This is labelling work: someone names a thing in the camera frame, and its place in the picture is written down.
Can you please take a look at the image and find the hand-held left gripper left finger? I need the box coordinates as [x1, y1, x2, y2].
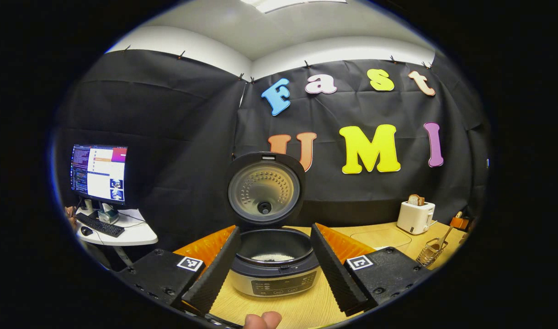
[119, 224, 242, 316]

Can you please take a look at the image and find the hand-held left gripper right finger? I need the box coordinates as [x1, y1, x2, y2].
[310, 223, 432, 317]

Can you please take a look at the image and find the wooden spoon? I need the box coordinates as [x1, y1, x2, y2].
[430, 211, 463, 252]

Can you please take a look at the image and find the wire chopstick holder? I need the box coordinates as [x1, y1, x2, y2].
[416, 238, 448, 267]

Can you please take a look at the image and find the clear plastic rice container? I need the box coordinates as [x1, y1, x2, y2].
[350, 227, 413, 249]

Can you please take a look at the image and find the black rice cooker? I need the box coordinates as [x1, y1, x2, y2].
[224, 152, 321, 298]

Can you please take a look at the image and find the white toaster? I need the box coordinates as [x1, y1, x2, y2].
[397, 201, 436, 235]

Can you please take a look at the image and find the white side desk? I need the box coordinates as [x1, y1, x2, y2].
[75, 208, 159, 265]

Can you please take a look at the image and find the small teal box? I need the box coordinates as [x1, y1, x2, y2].
[98, 203, 119, 224]

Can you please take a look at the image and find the black backdrop cloth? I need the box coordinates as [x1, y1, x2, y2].
[55, 49, 489, 252]

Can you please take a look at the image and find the black keyboard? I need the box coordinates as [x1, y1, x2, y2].
[76, 212, 125, 238]

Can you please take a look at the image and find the computer monitor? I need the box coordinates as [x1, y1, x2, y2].
[71, 144, 128, 211]

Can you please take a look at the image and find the ceiling light panel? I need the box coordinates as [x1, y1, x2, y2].
[241, 0, 348, 13]

